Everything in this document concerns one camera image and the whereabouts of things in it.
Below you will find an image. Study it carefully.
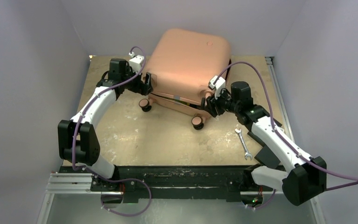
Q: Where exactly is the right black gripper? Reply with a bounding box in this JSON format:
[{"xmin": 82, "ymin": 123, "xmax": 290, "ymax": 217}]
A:
[{"xmin": 204, "ymin": 86, "xmax": 240, "ymax": 118}]

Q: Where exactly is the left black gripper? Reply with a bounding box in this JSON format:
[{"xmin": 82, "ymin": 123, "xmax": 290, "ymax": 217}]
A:
[{"xmin": 121, "ymin": 65, "xmax": 152, "ymax": 96}]

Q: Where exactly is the pink suitcase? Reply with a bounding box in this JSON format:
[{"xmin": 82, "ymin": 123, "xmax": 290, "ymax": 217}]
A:
[{"xmin": 138, "ymin": 28, "xmax": 231, "ymax": 130}]

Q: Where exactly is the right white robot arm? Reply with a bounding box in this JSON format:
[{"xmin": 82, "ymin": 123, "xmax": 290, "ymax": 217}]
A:
[{"xmin": 201, "ymin": 77, "xmax": 327, "ymax": 206}]

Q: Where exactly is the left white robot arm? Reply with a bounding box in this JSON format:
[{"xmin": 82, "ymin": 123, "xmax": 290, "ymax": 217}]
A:
[{"xmin": 58, "ymin": 55, "xmax": 152, "ymax": 191}]

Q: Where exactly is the silver wrench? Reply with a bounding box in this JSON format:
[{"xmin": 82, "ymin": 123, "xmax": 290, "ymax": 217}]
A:
[{"xmin": 234, "ymin": 128, "xmax": 253, "ymax": 160}]

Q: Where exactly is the black foam pad lower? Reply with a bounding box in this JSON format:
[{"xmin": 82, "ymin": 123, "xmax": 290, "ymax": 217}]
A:
[{"xmin": 255, "ymin": 146, "xmax": 281, "ymax": 169}]

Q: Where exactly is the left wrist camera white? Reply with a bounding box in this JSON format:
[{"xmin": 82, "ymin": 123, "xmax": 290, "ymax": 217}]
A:
[{"xmin": 128, "ymin": 52, "xmax": 145, "ymax": 73}]

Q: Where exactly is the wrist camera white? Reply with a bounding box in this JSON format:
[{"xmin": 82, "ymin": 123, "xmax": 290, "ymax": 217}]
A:
[
  {"xmin": 128, "ymin": 52, "xmax": 145, "ymax": 73},
  {"xmin": 208, "ymin": 76, "xmax": 226, "ymax": 99}
]

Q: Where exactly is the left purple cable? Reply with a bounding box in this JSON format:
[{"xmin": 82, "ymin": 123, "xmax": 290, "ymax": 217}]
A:
[{"xmin": 71, "ymin": 46, "xmax": 152, "ymax": 217}]

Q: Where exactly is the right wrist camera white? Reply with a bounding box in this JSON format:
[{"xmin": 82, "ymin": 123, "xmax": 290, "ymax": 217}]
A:
[{"xmin": 208, "ymin": 76, "xmax": 226, "ymax": 99}]

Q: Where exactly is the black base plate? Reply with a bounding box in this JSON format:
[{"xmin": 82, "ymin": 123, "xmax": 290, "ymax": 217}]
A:
[{"xmin": 58, "ymin": 166, "xmax": 300, "ymax": 203}]

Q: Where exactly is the aluminium rail frame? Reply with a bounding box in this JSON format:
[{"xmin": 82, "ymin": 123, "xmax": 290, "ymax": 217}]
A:
[{"xmin": 37, "ymin": 56, "xmax": 326, "ymax": 224}]

